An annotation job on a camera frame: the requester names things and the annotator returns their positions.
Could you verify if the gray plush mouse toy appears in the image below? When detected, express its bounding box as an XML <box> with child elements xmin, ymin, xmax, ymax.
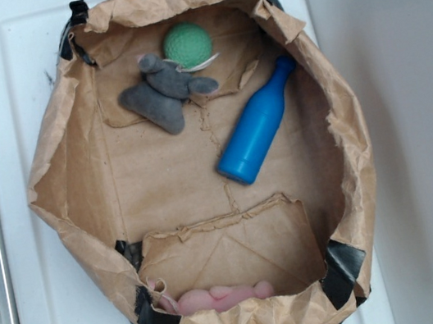
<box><xmin>118</xmin><ymin>53</ymin><xmax>219</xmax><ymax>135</ymax></box>

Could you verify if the pink plush animal toy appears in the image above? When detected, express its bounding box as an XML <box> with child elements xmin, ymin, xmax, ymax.
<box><xmin>148</xmin><ymin>279</ymin><xmax>275</xmax><ymax>316</ymax></box>

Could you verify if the blue plastic bottle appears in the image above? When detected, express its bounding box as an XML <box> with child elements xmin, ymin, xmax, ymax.
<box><xmin>217</xmin><ymin>56</ymin><xmax>297</xmax><ymax>185</ymax></box>

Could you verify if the brown paper bag bin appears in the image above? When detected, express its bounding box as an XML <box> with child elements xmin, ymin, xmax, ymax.
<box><xmin>28</xmin><ymin>0</ymin><xmax>376</xmax><ymax>324</ymax></box>

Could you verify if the green foam ball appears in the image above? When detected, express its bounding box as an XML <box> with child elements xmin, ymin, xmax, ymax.
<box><xmin>163</xmin><ymin>22</ymin><xmax>212</xmax><ymax>70</ymax></box>

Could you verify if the white plastic tray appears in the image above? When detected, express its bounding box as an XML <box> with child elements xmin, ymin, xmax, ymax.
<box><xmin>0</xmin><ymin>0</ymin><xmax>396</xmax><ymax>324</ymax></box>

